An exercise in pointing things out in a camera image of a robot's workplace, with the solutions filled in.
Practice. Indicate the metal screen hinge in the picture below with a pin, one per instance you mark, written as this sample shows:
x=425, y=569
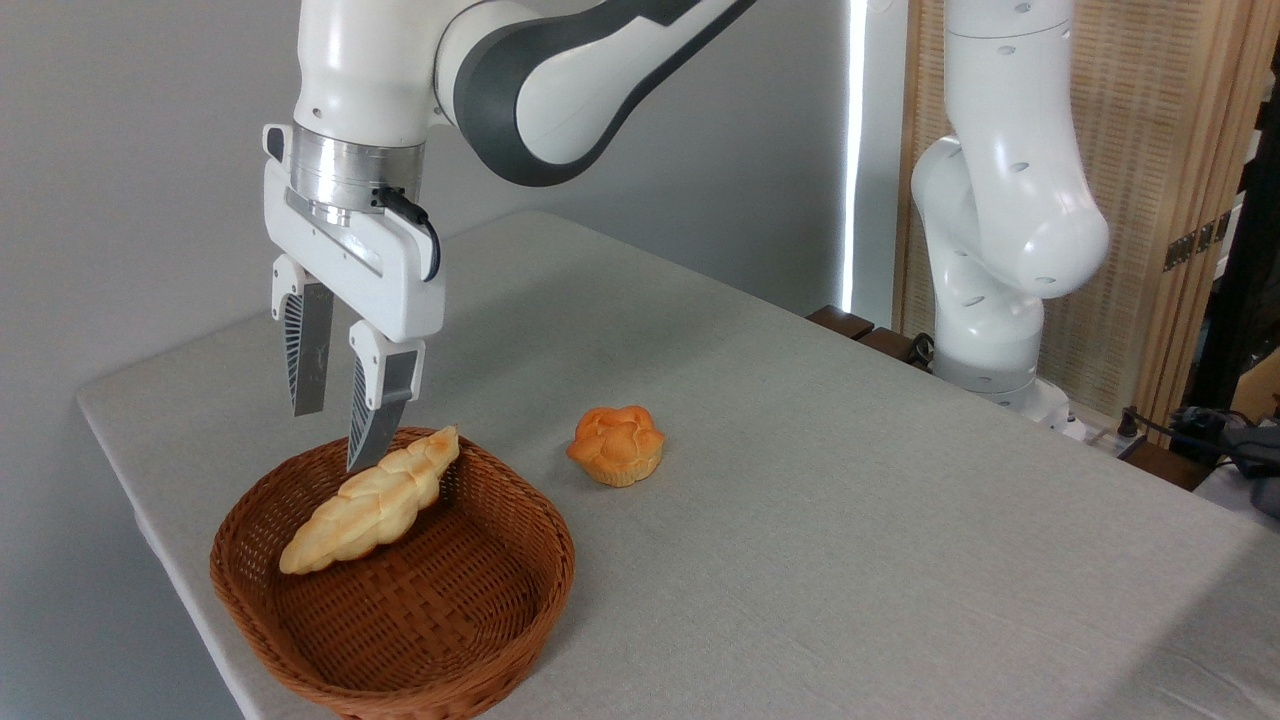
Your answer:
x=1195, y=240

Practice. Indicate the brown wicker basket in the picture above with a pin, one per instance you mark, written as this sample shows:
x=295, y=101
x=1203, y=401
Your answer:
x=450, y=620

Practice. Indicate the bamboo folding screen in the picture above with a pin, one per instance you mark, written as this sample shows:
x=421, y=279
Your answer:
x=1150, y=100

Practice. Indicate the brown cardboard box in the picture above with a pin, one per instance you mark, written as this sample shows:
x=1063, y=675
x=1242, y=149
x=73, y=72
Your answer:
x=1262, y=388

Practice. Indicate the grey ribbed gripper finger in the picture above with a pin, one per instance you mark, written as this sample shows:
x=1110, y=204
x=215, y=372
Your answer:
x=305, y=350
x=380, y=400

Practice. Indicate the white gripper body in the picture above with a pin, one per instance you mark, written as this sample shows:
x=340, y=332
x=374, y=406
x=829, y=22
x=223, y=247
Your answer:
x=380, y=280

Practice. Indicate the black vertical stand pole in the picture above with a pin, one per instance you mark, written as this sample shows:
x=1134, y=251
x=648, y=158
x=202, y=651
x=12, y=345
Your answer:
x=1240, y=260

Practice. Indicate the long braided bread loaf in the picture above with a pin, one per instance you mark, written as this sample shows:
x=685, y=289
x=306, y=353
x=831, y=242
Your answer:
x=370, y=505

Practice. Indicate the orange flower-shaped muffin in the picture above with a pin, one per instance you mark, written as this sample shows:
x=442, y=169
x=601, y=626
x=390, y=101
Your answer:
x=615, y=445

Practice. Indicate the black electronic device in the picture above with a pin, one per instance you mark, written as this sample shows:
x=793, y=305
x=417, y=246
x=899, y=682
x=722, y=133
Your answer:
x=1215, y=430

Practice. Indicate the dark brown wooden block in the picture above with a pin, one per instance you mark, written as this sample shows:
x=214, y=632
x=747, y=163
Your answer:
x=840, y=320
x=890, y=345
x=1165, y=465

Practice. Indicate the grey tablecloth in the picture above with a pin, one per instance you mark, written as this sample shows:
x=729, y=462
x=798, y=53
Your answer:
x=850, y=550

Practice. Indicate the white Franka Panda arm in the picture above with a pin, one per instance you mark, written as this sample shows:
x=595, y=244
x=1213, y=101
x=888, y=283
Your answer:
x=360, y=70

